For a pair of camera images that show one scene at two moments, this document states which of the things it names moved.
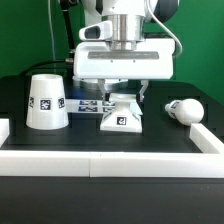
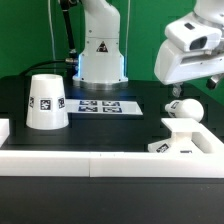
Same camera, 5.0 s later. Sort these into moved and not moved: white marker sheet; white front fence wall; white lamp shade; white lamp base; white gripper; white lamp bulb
Moved: white gripper; white lamp base
Not moved: white marker sheet; white lamp shade; white lamp bulb; white front fence wall
